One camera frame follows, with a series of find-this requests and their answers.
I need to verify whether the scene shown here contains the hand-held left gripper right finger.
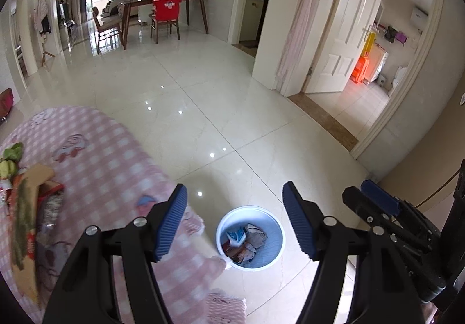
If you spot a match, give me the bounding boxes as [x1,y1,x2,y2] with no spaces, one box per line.
[282,181,432,324]

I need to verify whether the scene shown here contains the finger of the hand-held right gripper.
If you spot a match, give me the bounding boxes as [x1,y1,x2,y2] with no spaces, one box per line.
[342,186,447,302]
[360,180,443,242]

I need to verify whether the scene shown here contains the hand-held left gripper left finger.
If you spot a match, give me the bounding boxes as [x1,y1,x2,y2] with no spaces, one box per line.
[42,184,188,324]

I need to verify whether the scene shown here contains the blue plastic waste bin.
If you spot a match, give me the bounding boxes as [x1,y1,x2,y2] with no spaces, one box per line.
[216,205,285,271]

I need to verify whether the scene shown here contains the white paper bag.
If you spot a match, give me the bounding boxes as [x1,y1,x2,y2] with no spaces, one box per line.
[244,224,269,248]

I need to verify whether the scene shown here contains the blue and white packet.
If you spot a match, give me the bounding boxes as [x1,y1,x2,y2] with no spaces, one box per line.
[227,227,248,246]

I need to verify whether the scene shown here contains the red snack packet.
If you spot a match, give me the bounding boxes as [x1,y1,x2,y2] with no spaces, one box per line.
[224,242,257,266]

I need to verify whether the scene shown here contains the pink checked tablecloth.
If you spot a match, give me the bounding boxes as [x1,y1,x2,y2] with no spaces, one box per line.
[0,105,248,324]

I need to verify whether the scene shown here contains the white toilet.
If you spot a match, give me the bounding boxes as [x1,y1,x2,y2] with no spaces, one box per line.
[390,65,410,96]

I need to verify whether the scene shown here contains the silver wrapper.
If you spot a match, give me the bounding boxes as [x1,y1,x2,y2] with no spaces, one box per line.
[36,193,66,248]

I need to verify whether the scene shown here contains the orange plastic stool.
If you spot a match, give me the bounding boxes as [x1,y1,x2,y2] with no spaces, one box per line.
[350,56,371,85]

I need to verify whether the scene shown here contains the brown cardboard piece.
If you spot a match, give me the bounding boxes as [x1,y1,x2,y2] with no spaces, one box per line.
[20,163,56,197]

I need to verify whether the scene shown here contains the yellow plastic board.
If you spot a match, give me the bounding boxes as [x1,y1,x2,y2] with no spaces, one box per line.
[363,31,375,60]

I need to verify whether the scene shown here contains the white panel door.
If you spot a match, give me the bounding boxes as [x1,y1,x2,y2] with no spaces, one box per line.
[304,0,390,94]

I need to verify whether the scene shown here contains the green crumpled wrapper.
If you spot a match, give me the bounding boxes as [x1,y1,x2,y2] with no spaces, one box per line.
[0,142,24,179]

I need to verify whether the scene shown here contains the pink lace curtain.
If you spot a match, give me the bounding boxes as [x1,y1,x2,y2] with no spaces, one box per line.
[275,0,402,96]

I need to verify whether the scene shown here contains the white water heater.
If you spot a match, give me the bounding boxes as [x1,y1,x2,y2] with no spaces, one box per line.
[408,8,430,25]

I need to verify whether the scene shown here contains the wooden chair with cover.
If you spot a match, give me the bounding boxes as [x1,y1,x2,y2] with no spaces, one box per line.
[150,0,182,45]

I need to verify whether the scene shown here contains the white low cabinet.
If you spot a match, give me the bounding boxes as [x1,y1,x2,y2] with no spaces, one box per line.
[246,0,265,43]

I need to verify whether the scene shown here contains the bare wooden chair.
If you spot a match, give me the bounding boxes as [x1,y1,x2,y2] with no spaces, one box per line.
[91,6,123,56]

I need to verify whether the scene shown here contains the red chair cover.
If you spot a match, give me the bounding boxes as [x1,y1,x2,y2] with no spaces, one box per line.
[151,0,183,21]

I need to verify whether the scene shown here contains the grey massage chair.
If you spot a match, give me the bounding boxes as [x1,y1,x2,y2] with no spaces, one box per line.
[103,0,132,18]

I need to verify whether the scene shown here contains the coat stand with clothes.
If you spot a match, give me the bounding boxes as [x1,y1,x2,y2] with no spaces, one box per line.
[32,0,56,69]

